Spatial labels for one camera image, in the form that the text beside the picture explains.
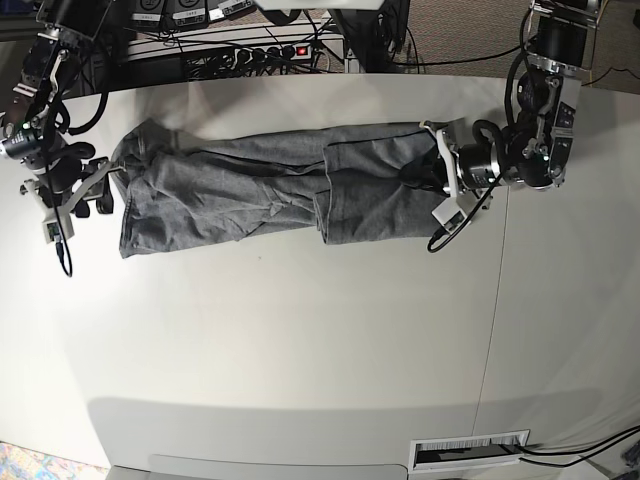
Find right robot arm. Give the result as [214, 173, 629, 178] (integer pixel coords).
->
[1, 1, 115, 218]

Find black power adapters on floor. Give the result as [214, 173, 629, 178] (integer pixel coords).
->
[130, 0, 255, 28]

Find black cables at table edge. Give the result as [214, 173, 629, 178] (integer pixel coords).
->
[502, 425, 640, 467]

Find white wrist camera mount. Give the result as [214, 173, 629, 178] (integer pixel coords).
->
[420, 120, 499, 236]
[20, 157, 119, 244]

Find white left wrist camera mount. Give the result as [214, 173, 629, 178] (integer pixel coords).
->
[420, 120, 499, 236]

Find white cable grommet slot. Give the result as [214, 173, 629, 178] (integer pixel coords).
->
[408, 430, 530, 474]

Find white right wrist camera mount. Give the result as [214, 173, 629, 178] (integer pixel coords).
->
[20, 157, 119, 244]

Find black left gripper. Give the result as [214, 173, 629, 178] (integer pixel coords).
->
[398, 148, 448, 196]

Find grey T-shirt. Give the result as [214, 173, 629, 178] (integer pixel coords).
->
[113, 120, 444, 257]

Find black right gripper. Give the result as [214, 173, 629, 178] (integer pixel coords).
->
[74, 175, 114, 218]

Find black power strip red switch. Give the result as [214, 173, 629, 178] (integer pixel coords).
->
[233, 44, 314, 66]

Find grey table leg column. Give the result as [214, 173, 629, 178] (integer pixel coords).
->
[330, 9, 368, 74]

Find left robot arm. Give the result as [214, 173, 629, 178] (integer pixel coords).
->
[399, 1, 604, 198]

